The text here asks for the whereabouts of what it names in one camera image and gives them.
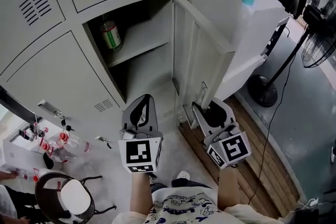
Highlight black standing fan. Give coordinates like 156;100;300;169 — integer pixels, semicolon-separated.
247;0;336;108

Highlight person's dark trousers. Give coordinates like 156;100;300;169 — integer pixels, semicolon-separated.
150;179;214;193

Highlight brown wicker chair white cushion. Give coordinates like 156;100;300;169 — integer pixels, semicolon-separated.
34;172;118;224

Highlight white bin black liner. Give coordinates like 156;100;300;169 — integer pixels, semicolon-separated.
43;151;55;169

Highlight wooden slat platform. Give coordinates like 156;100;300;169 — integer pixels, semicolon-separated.
178;97;300;219

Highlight green label bottle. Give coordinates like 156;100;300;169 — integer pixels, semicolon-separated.
100;14;123;52

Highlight person's left forearm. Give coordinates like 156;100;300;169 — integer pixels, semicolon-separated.
130;172;153;215

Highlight person's cream printed shirt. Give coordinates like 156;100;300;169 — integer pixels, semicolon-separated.
111;186;285;224

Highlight small dark bottle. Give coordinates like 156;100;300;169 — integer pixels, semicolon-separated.
29;123;45;139
17;130;33;143

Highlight white charger cable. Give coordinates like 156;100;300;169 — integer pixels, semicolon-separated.
296;197;332;212

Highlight grey metal locker door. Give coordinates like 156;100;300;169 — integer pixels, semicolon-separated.
170;0;236;124
0;30;123;139

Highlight person's right forearm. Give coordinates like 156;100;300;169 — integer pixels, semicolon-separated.
216;167;241;211

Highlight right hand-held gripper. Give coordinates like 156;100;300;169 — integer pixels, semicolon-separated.
191;98;253;170

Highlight white cardboard box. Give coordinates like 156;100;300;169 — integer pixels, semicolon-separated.
2;138;50;183

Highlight black-headed keys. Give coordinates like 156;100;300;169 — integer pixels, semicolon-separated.
60;117;76;132

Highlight black-framed window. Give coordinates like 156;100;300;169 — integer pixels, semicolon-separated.
0;83;44;126

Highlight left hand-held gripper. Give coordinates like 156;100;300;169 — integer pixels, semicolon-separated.
117;93;164;174

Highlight black floor cable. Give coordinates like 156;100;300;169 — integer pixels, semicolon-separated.
247;41;297;206

